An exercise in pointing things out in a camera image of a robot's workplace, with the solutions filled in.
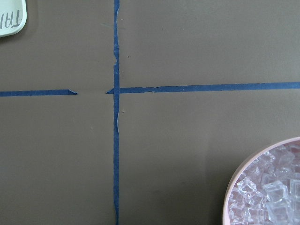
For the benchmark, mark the clear ice cubes pile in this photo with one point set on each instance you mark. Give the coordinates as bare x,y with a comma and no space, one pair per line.
267,191

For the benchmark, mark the pink bowl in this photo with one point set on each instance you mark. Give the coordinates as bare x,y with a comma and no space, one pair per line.
242,167

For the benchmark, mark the cream bear tray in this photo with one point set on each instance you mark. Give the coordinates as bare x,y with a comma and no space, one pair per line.
13,16

